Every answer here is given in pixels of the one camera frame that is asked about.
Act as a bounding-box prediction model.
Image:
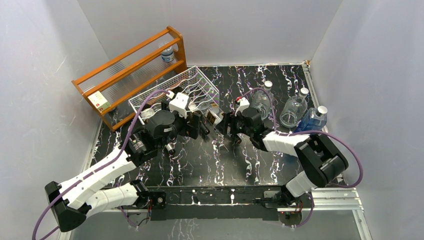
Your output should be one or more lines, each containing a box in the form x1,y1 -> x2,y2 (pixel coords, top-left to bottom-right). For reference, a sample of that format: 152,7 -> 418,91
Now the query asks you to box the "large clear bottle white cap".
279,87 -> 310,128

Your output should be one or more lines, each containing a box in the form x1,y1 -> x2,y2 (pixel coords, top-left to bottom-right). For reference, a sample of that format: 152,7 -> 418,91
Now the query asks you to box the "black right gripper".
215,111 -> 253,137

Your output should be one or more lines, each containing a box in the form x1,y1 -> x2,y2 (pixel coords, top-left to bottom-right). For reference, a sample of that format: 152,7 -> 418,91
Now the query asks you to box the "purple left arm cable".
31,88 -> 176,240

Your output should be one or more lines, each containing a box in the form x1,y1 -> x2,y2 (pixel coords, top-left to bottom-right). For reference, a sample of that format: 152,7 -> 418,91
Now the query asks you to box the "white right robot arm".
216,107 -> 349,207

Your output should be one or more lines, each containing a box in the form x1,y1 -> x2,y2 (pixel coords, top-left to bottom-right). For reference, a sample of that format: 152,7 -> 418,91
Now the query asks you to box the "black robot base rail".
124,186 -> 312,225

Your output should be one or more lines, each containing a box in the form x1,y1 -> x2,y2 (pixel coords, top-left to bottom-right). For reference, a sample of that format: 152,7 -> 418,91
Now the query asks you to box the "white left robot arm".
44,109 -> 209,232

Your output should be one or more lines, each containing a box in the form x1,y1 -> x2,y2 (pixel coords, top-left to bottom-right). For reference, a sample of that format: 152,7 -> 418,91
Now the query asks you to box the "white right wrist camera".
234,96 -> 250,116

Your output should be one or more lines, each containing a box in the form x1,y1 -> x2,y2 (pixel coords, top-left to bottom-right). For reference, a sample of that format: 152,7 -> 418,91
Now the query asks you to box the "clear square bottle gold cap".
197,101 -> 225,127

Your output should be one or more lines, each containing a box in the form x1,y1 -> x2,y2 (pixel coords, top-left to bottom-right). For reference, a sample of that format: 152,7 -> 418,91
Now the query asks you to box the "green wine bottle grey foil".
140,107 -> 176,156

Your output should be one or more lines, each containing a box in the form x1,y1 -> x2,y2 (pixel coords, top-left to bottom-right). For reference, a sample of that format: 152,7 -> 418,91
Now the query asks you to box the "white green small box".
88,91 -> 111,113

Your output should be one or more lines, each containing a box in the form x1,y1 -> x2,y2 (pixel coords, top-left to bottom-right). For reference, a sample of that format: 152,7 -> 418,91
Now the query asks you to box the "orange wooden shelf rack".
72,26 -> 188,131

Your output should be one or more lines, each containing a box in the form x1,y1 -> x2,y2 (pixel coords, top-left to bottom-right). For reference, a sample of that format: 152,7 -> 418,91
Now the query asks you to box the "blue white round jar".
160,46 -> 175,63

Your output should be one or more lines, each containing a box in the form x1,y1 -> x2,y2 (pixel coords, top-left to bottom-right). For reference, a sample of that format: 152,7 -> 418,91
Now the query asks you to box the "round clear bottle white cap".
250,80 -> 274,120

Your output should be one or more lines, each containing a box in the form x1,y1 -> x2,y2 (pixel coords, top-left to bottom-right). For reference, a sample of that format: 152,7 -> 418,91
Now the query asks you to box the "white wire wine rack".
128,66 -> 220,114

